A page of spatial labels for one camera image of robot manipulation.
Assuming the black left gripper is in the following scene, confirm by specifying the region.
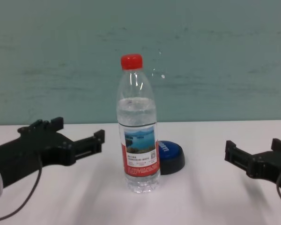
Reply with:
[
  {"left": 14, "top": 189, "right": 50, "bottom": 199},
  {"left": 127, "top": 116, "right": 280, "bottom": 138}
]
[{"left": 0, "top": 116, "right": 106, "bottom": 188}]

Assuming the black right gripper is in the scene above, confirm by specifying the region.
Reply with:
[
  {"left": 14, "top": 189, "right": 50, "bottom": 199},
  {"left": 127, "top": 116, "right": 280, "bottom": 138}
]
[{"left": 225, "top": 138, "right": 281, "bottom": 188}]

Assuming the clear water bottle red cap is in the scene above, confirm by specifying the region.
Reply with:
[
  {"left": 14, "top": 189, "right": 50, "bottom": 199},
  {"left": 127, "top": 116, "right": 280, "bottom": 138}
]
[{"left": 116, "top": 53, "right": 161, "bottom": 194}]

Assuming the blue push button black base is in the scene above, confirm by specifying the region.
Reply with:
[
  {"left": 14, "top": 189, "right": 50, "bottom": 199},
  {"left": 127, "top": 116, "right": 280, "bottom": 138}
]
[{"left": 157, "top": 140, "right": 186, "bottom": 176}]

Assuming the dark left gripper cable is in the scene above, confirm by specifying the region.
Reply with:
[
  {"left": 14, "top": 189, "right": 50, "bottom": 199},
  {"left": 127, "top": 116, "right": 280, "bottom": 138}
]
[{"left": 0, "top": 152, "right": 44, "bottom": 222}]

